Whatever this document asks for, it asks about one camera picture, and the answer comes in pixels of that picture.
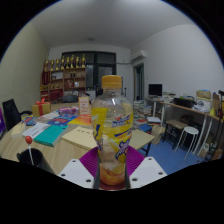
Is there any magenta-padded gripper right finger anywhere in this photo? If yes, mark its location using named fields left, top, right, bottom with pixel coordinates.
left=124, top=145, right=168, bottom=190

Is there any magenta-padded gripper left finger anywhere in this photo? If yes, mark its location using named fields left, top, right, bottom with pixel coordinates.
left=57, top=146, right=100, bottom=190

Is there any orange-capped yellow-label drink bottle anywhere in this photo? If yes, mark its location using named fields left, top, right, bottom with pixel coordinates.
left=90, top=74, right=135, bottom=187

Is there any pale yellow paper pad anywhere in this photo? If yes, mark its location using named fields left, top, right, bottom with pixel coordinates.
left=61, top=125, right=98, bottom=151

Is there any flat round red coaster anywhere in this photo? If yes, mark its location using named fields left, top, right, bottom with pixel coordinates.
left=98, top=181, right=127, bottom=192

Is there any teal book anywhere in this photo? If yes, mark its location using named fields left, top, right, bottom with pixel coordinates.
left=33, top=124, right=69, bottom=148

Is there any orange book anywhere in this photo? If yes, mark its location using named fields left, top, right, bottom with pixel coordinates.
left=68, top=114, right=93, bottom=127

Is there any blue and red book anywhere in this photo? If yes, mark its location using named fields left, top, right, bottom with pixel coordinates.
left=46, top=114, right=79, bottom=126

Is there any wooden stool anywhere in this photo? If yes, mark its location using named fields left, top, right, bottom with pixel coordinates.
left=162, top=119, right=189, bottom=148

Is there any red-ball white stirrer stick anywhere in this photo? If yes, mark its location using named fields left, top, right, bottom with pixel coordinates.
left=25, top=135, right=36, bottom=167

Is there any white printed paper sheet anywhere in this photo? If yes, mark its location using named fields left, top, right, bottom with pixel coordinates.
left=21, top=121, right=51, bottom=140

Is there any white round stool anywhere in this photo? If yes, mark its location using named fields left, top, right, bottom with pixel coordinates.
left=181, top=125, right=200, bottom=161

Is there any pink wrapped package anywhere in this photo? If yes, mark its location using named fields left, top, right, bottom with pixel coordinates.
left=58, top=105, right=80, bottom=116

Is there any orange cardboard carton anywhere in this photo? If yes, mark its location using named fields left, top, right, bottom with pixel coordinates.
left=77, top=96, right=92, bottom=117

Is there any yellow gift box red ribbon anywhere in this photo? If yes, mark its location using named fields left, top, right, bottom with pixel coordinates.
left=31, top=97, right=52, bottom=118

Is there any black box on desk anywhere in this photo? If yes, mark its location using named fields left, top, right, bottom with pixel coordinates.
left=173, top=97, right=196, bottom=109

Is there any white side desk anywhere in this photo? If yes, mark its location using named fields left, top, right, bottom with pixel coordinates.
left=145, top=96, right=224, bottom=158

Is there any black computer monitor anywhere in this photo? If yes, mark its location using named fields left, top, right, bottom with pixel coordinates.
left=148, top=83, right=164, bottom=98

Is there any black office chair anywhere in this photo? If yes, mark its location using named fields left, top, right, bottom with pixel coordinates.
left=1, top=98, right=33, bottom=132

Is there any wooden shelf unit with trophies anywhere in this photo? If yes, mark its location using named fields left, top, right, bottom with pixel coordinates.
left=39, top=54, right=88, bottom=105

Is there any white wall air conditioner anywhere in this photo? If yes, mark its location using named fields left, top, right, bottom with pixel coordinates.
left=130, top=49, right=147, bottom=63

